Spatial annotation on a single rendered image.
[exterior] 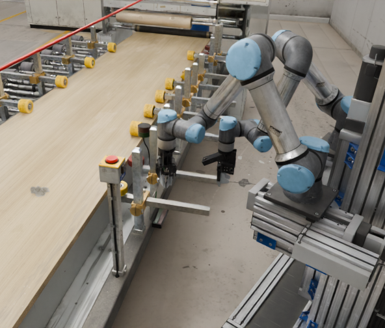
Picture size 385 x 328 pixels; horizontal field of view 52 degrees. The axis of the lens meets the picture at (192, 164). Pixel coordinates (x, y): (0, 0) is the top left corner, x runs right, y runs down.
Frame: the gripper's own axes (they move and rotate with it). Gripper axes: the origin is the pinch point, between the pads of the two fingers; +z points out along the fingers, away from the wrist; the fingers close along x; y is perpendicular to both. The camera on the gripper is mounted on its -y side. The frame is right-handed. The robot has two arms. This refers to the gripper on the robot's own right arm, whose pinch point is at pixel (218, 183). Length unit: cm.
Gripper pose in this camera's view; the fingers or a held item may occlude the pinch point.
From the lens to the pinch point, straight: 196.9
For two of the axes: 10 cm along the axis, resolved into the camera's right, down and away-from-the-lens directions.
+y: 9.8, 1.3, -1.5
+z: -0.4, 8.6, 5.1
